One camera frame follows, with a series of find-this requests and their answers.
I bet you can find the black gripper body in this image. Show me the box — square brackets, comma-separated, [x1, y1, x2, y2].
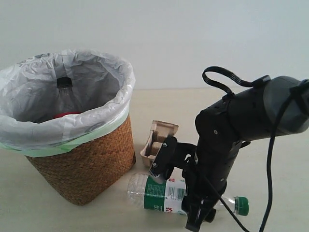
[182, 168, 227, 210]

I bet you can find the clear bottle green cap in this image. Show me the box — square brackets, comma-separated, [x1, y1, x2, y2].
[126, 173, 249, 216]

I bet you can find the brown pulp cardboard tray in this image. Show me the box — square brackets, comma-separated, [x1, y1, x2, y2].
[140, 120, 179, 167]

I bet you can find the clear bottle red label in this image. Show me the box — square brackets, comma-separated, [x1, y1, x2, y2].
[38, 77, 83, 123]

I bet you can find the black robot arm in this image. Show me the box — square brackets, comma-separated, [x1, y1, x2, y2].
[182, 76, 309, 232]

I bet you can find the woven wicker waste basket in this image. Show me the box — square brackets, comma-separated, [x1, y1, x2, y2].
[27, 117, 136, 205]

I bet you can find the translucent white bin liner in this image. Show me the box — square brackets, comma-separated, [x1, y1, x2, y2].
[0, 49, 135, 157]

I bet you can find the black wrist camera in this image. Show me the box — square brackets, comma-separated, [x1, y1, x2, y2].
[148, 136, 196, 184]

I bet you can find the black cable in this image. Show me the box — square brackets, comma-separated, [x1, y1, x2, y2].
[202, 66, 309, 232]

